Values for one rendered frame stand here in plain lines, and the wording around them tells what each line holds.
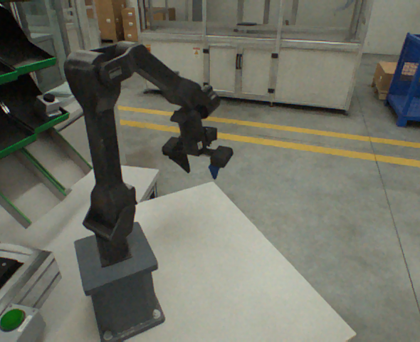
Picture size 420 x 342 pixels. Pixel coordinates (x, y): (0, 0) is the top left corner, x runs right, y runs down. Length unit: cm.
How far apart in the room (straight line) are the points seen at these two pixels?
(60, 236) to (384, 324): 165
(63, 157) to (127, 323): 58
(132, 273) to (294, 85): 399
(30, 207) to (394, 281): 198
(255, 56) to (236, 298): 382
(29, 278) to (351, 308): 165
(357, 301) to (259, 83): 318
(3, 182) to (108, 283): 47
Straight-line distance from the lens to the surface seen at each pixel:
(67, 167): 109
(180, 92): 66
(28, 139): 90
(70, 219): 114
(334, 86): 444
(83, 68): 50
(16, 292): 84
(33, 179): 101
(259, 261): 93
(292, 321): 83
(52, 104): 98
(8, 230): 119
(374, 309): 207
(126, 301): 72
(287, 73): 440
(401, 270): 235
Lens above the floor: 155
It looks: 32 degrees down
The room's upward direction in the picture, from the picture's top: straight up
